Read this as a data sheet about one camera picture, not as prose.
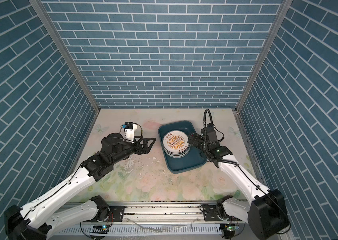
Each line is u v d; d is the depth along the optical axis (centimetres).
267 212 39
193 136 75
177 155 91
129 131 63
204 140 61
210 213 74
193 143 73
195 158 92
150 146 66
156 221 72
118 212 74
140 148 62
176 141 96
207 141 61
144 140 62
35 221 39
